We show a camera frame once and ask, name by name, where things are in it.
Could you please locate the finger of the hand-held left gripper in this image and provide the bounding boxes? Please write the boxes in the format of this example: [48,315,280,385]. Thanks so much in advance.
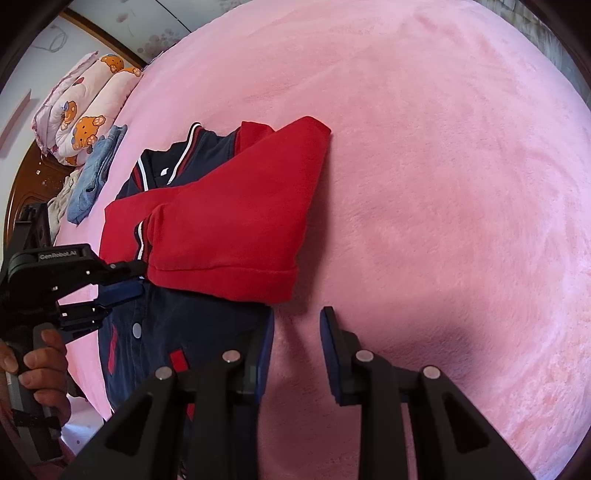
[58,281,146,344]
[99,260,148,284]

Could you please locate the beige cloth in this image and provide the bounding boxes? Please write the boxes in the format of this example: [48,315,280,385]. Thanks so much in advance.
[46,174,84,245]

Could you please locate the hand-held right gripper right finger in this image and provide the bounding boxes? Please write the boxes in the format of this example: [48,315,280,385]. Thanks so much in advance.
[320,306,536,480]

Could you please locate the pink fleece blanket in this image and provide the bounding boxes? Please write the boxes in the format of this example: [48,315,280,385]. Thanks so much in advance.
[58,0,591,480]

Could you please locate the red and navy jacket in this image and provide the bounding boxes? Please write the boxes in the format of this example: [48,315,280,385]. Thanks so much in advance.
[98,116,333,480]

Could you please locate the person's left hand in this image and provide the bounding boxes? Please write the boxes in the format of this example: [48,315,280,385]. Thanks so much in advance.
[0,329,72,428]

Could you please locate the wooden headboard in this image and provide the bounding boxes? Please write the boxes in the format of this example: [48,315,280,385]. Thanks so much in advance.
[4,138,70,259]

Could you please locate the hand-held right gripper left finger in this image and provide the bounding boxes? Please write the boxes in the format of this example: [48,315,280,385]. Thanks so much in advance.
[60,314,276,480]

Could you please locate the bear print quilt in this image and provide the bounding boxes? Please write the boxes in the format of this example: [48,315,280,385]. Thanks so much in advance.
[31,50,144,168]

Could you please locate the blue denim jeans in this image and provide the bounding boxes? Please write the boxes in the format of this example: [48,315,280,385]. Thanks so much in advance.
[67,124,129,227]

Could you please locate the wooden wall trim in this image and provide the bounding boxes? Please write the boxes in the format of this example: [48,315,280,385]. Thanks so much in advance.
[59,8,147,70]

